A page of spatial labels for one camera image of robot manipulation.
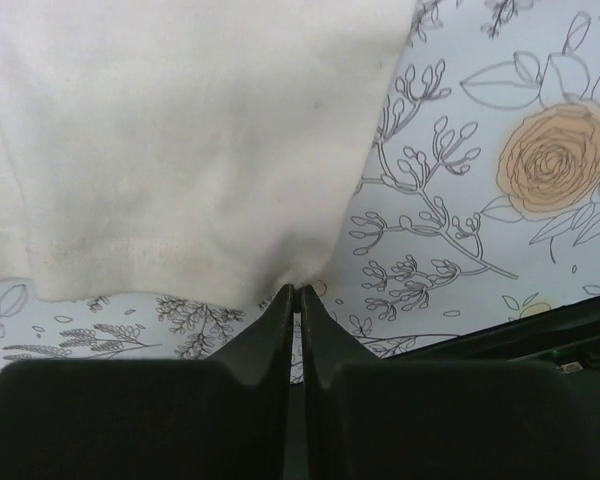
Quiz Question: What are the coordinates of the floral table mat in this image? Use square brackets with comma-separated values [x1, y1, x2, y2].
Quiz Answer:
[0, 1, 600, 371]

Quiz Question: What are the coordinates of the cream t shirt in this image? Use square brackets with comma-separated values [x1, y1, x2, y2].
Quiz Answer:
[0, 1, 415, 308]

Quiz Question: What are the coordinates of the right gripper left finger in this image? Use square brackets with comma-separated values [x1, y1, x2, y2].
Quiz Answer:
[0, 286, 294, 480]

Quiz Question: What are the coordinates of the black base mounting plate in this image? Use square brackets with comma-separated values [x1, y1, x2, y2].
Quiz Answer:
[391, 296, 600, 386]

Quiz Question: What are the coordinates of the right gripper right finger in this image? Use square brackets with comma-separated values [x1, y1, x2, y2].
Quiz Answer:
[299, 288, 600, 479]

